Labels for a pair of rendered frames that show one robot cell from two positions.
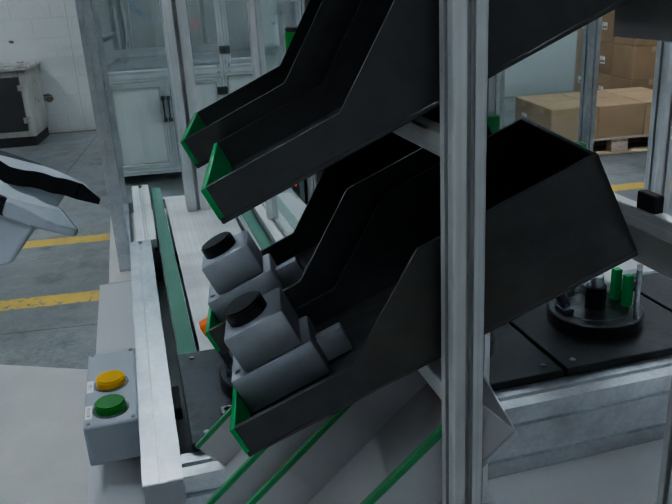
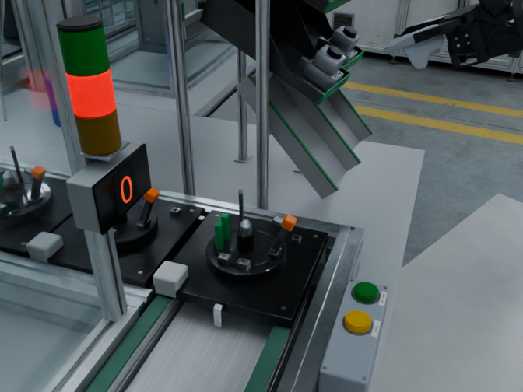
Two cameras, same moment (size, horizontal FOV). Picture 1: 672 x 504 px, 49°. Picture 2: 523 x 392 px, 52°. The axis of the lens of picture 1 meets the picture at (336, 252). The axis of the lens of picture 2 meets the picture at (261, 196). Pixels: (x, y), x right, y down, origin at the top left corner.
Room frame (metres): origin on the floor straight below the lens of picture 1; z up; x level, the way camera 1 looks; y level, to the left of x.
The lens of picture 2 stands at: (1.50, 0.53, 1.57)
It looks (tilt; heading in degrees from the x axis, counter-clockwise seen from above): 32 degrees down; 214
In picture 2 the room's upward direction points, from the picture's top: straight up
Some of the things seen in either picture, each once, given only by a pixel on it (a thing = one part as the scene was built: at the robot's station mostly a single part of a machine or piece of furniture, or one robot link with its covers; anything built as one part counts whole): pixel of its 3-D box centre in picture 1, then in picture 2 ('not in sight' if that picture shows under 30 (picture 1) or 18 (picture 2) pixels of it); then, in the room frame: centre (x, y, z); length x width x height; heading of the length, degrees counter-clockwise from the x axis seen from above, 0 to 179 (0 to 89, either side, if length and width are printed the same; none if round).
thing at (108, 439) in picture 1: (114, 401); (356, 337); (0.93, 0.33, 0.93); 0.21 x 0.07 x 0.06; 14
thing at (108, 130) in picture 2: not in sight; (98, 128); (1.11, 0.03, 1.28); 0.05 x 0.05 x 0.05
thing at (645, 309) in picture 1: (596, 293); not in sight; (1.02, -0.39, 1.01); 0.24 x 0.24 x 0.13; 14
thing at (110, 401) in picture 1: (110, 407); (365, 293); (0.86, 0.31, 0.96); 0.04 x 0.04 x 0.02
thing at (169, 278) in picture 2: not in sight; (170, 279); (1.02, 0.03, 0.97); 0.05 x 0.05 x 0.04; 14
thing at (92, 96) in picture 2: not in sight; (91, 90); (1.11, 0.03, 1.33); 0.05 x 0.05 x 0.05
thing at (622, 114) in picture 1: (597, 121); not in sight; (6.38, -2.33, 0.20); 1.20 x 0.80 x 0.41; 97
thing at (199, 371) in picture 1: (272, 384); (246, 260); (0.90, 0.10, 0.96); 0.24 x 0.24 x 0.02; 14
